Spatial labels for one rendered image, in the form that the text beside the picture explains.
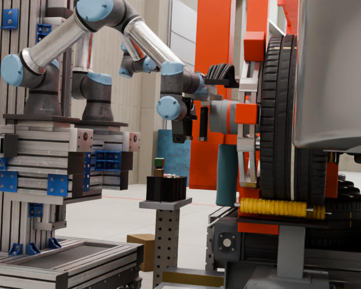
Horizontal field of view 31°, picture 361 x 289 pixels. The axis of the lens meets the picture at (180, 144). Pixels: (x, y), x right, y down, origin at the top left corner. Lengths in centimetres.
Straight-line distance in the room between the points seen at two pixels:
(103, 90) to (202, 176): 61
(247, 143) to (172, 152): 793
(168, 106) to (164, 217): 118
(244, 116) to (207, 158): 81
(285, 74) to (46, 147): 96
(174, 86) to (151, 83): 842
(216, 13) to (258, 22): 196
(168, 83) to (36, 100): 66
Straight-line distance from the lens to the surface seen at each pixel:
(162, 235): 321
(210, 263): 315
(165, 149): 1026
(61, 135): 252
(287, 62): 232
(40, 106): 257
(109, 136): 297
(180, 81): 214
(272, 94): 226
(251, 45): 239
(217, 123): 255
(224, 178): 268
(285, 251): 255
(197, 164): 301
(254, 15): 501
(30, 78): 249
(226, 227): 280
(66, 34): 238
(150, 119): 1051
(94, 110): 301
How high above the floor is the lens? 75
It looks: level
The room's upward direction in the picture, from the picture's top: 3 degrees clockwise
